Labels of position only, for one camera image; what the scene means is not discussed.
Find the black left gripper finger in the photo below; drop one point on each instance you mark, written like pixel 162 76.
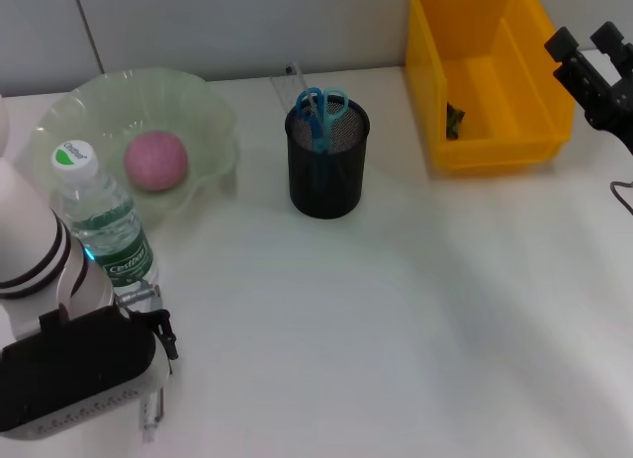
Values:
pixel 165 329

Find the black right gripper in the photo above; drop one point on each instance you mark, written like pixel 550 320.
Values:
pixel 618 112

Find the clear green-label water bottle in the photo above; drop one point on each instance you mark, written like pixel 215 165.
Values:
pixel 118 230

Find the pink peach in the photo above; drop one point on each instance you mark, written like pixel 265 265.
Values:
pixel 155 161

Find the transparent plastic ruler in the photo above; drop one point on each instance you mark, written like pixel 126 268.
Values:
pixel 289 87

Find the black mesh pen holder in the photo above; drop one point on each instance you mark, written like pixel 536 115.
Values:
pixel 326 181

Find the grey clear ballpoint pen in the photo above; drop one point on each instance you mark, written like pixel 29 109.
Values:
pixel 148 418

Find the blue plastic scissors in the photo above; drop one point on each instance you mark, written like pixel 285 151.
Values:
pixel 316 121

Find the pale green glass fruit plate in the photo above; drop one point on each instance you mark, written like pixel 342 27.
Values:
pixel 198 112

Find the green plastic wrapper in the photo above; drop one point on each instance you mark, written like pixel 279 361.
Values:
pixel 455 121

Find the yellow plastic bin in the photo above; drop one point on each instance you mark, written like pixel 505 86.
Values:
pixel 494 141

